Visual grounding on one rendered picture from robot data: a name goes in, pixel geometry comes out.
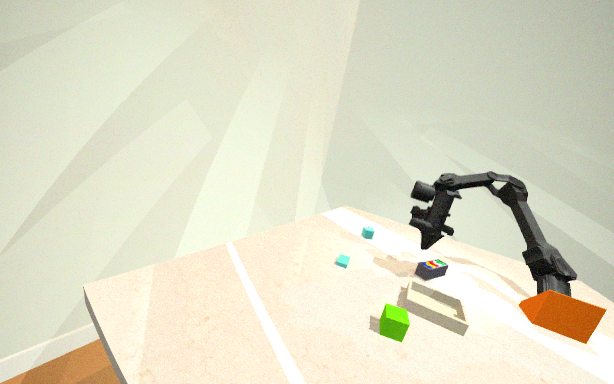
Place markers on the small turquoise cube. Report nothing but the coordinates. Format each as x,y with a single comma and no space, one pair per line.
342,261

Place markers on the green cube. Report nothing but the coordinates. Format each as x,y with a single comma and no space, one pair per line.
394,322

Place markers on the small teal cube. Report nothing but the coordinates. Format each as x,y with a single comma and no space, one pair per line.
368,233

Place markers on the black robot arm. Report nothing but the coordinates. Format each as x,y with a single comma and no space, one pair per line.
546,264

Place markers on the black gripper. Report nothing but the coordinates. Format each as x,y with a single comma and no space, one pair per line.
431,227

